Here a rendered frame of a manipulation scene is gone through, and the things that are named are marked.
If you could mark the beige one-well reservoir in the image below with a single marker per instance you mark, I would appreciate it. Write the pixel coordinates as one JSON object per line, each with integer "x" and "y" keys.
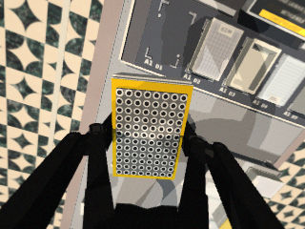
{"x": 251, "y": 66}

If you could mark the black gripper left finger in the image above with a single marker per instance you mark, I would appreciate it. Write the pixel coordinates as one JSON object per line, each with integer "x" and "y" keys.
{"x": 34, "y": 203}

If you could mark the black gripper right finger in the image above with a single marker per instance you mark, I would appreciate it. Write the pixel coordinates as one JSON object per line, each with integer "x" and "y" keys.
{"x": 243, "y": 204}

